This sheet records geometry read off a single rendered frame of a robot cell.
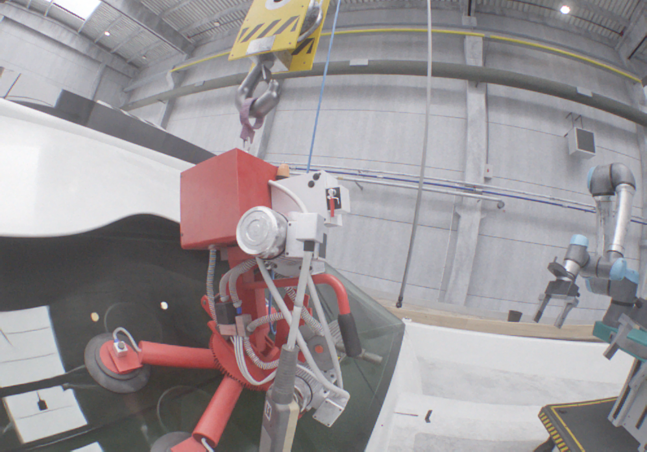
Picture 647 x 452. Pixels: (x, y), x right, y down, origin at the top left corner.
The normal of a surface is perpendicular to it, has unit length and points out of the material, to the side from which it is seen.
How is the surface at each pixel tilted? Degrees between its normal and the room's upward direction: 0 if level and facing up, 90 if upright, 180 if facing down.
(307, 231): 81
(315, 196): 90
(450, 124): 90
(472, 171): 90
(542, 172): 90
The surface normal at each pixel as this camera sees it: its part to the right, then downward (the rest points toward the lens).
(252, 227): -0.34, -0.28
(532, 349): -0.51, -0.14
